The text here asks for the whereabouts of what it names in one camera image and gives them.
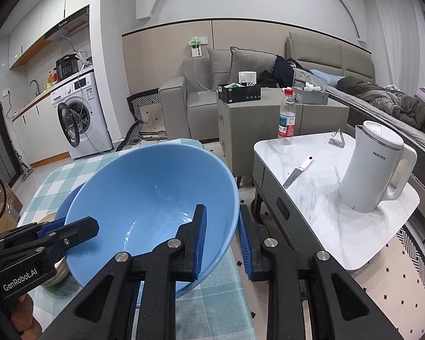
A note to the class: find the white wall power socket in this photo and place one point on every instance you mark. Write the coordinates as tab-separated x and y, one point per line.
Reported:
196	47

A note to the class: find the metal phone stand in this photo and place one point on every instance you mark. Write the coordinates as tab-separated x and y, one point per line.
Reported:
337	141

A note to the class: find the grey tissue box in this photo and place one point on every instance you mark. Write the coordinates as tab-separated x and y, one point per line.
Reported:
310	96

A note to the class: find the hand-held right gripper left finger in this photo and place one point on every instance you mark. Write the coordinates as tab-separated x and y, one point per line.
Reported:
200	241

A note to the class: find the dark grey blanket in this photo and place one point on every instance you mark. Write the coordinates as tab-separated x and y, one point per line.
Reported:
386	101

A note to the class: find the grey side cabinet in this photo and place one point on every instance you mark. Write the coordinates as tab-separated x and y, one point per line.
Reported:
248	131

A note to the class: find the steel range hood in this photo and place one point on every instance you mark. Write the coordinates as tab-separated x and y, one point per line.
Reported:
72	23

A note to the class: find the black cardboard box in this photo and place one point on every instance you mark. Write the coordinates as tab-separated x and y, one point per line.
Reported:
239	95

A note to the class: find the small white box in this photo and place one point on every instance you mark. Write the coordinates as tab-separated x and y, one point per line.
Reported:
247	78

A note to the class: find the yellow bottle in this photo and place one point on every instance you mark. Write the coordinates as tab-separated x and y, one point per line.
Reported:
49	80

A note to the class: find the white curtain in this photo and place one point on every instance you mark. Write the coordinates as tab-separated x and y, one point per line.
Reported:
400	35

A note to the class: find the dark kitchen faucet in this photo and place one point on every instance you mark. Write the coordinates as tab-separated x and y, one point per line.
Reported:
35	86

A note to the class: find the dark blue bowl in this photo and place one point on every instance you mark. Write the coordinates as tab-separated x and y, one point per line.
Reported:
69	198

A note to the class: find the cream dotted rug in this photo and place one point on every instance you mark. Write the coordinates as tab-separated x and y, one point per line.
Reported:
386	283

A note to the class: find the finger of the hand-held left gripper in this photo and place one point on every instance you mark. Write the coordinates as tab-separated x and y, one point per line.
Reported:
74	232
55	226

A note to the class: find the white washing machine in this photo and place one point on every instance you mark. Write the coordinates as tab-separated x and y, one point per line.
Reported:
92	120

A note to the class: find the clear water bottle red cap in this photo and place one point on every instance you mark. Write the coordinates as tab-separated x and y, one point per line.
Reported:
287	120

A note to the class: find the grey floor mop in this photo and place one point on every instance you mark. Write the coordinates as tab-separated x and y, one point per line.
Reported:
24	170

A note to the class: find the black patterned folding chair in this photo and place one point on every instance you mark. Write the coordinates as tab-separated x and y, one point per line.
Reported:
145	117

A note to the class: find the patterned brown cardboard sheet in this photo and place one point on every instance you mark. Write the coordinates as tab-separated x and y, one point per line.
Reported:
14	198

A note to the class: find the white kitchen base cabinets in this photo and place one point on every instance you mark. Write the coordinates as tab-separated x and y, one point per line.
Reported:
39	134

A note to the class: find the beige upholstered bed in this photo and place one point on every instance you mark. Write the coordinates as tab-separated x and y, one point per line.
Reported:
340	56

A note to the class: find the white wall cabinets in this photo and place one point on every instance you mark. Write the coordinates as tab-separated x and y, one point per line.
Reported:
46	17

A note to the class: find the grey cushion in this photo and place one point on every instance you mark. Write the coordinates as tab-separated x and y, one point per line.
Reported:
219	67
251	62

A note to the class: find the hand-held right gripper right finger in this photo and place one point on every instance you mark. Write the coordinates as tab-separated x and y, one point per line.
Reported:
244	244

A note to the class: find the white marble coffee table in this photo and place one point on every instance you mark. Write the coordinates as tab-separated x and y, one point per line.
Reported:
315	198

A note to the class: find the white electric kettle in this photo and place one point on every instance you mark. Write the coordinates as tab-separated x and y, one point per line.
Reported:
368	170

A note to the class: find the light blue bowl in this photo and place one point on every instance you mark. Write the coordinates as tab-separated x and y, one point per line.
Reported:
145	191

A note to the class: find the light blue pillow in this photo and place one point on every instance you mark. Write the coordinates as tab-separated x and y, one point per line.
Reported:
324	77

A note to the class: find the black pressure cooker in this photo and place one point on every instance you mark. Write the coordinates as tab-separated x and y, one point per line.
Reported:
66	67

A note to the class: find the dark jacket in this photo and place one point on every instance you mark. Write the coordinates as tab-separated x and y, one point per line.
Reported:
281	71

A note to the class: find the brown cardboard box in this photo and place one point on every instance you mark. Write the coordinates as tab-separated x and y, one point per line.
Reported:
3	225

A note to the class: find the grey sofa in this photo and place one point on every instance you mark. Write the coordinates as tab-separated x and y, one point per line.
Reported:
173	106

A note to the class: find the person's left hand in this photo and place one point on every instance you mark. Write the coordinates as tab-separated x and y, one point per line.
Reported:
24	315

